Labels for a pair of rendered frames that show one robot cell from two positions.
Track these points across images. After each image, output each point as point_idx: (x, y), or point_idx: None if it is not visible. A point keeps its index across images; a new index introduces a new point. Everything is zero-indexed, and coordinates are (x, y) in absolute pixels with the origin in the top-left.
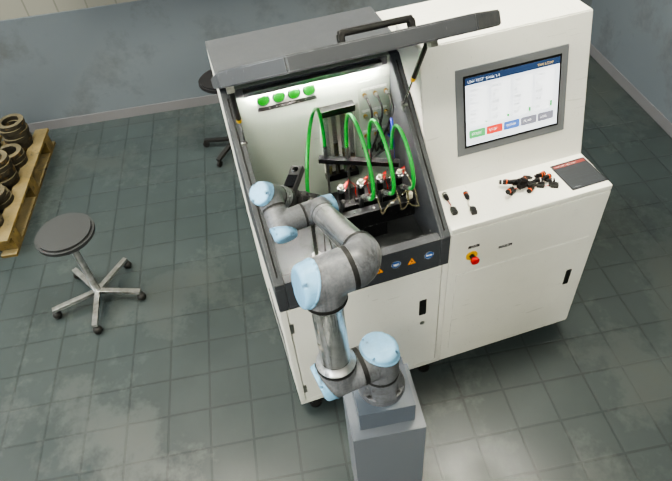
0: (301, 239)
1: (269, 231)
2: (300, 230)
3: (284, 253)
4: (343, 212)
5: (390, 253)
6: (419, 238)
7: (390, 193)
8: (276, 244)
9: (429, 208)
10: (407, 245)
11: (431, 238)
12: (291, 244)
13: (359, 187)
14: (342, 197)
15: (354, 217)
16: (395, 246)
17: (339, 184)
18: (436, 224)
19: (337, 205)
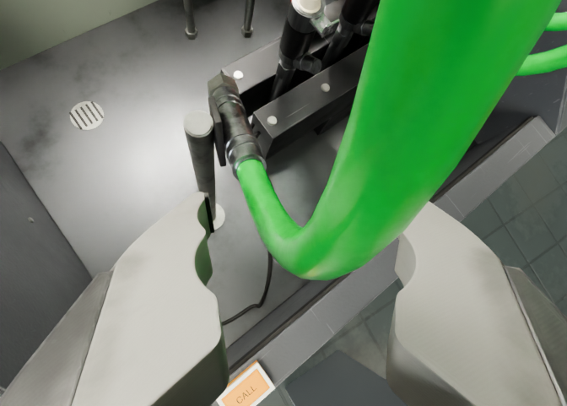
0: (145, 169)
1: (2, 390)
2: (131, 136)
3: (109, 233)
4: (285, 90)
5: (463, 218)
6: (510, 144)
7: (558, 24)
8: (70, 204)
9: (539, 46)
10: (494, 177)
11: (536, 138)
12: (120, 194)
13: None
14: (306, 46)
15: (327, 105)
16: (467, 188)
17: None
18: (556, 97)
19: None
